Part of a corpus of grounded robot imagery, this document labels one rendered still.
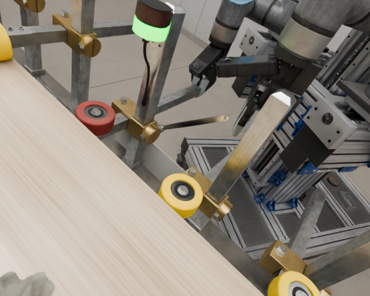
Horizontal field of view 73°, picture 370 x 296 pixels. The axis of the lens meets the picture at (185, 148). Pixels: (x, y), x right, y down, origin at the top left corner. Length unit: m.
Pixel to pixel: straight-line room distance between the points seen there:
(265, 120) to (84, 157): 0.32
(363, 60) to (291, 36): 0.68
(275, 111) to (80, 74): 0.54
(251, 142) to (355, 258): 0.25
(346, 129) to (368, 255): 0.40
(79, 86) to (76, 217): 0.46
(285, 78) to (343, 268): 0.34
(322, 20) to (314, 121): 0.47
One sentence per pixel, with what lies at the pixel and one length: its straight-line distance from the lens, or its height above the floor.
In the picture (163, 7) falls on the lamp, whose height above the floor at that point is 1.14.
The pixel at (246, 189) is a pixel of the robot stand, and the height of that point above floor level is 0.21.
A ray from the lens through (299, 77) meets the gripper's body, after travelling 0.50.
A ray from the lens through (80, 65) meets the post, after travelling 0.75.
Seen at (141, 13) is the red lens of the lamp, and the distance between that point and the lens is 0.46.
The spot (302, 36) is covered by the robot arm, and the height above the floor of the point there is 1.18.
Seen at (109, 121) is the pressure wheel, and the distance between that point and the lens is 0.55.
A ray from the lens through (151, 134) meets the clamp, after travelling 0.61.
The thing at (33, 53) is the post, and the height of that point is 0.78.
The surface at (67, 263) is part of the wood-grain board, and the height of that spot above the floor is 0.90.
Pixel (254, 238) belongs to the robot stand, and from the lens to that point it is 1.41.
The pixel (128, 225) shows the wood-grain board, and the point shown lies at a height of 0.90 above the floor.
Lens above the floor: 1.26
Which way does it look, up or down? 41 degrees down
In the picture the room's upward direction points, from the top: 25 degrees clockwise
